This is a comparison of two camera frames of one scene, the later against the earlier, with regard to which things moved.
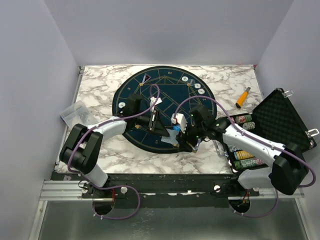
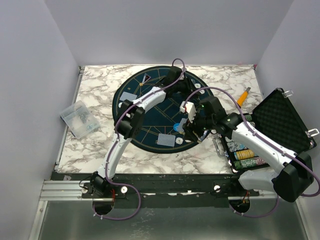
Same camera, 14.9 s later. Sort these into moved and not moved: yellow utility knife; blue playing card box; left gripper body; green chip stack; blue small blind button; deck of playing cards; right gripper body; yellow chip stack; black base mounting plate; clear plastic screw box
Moved: right gripper body; deck of playing cards; left gripper body; blue playing card box
Not moved: green chip stack; clear plastic screw box; black base mounting plate; blue small blind button; yellow utility knife; yellow chip stack
